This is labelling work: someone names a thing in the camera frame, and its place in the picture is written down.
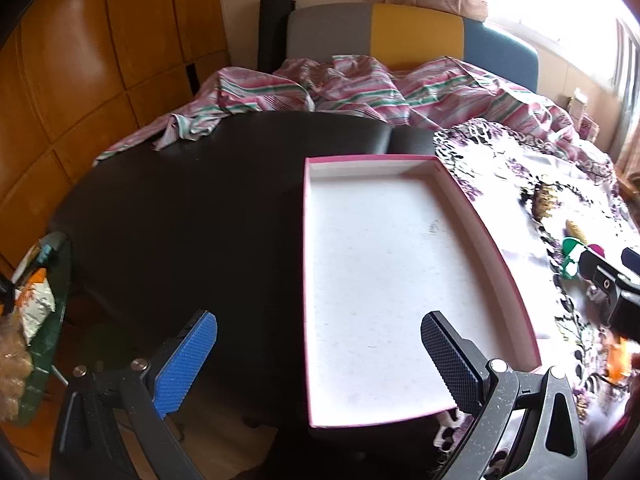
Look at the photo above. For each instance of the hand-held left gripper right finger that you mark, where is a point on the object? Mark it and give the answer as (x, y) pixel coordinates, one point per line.
(450, 365)

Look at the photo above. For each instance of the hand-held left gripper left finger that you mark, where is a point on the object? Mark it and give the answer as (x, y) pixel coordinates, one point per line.
(185, 362)

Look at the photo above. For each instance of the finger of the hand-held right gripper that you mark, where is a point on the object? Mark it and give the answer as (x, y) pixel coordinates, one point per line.
(632, 257)
(600, 277)

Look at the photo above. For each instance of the magenta funnel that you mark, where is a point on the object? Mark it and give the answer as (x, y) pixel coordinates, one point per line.
(596, 251)

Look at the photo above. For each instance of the white green tube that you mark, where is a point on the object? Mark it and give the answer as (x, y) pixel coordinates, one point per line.
(569, 267)

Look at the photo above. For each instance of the yellow shark toy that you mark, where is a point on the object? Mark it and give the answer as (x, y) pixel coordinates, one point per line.
(617, 360)

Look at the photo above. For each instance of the beige corn-shaped toy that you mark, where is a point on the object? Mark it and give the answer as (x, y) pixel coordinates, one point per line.
(576, 230)

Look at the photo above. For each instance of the brown studded disc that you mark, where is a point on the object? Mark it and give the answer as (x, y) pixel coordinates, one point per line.
(542, 200)

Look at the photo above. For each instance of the pink-rimmed white box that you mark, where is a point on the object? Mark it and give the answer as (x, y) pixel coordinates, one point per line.
(380, 270)

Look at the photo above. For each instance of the white embroidered floral tablecloth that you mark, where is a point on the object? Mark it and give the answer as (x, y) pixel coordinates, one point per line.
(520, 240)

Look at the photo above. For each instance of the green glass side table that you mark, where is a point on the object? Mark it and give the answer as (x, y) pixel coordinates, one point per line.
(47, 360)

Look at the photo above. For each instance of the white orange snack packet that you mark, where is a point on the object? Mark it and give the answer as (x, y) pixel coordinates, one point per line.
(32, 302)

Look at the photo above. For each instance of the beige fluffy thing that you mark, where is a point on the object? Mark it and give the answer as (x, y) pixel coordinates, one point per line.
(10, 370)

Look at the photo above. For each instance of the green snack packet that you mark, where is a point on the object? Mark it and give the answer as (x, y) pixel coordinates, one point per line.
(37, 255)

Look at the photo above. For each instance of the window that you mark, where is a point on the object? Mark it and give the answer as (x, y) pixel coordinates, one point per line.
(565, 10)

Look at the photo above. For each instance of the pink striped bedsheet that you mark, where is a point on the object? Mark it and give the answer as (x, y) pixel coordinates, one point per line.
(350, 85)

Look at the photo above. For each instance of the wooden wardrobe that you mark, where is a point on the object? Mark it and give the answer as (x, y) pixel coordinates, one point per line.
(75, 85)

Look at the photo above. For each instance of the grey yellow blue headboard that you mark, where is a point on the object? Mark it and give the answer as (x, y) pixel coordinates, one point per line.
(415, 35)

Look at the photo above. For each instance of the black rolled mat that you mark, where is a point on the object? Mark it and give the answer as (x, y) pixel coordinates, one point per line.
(274, 30)

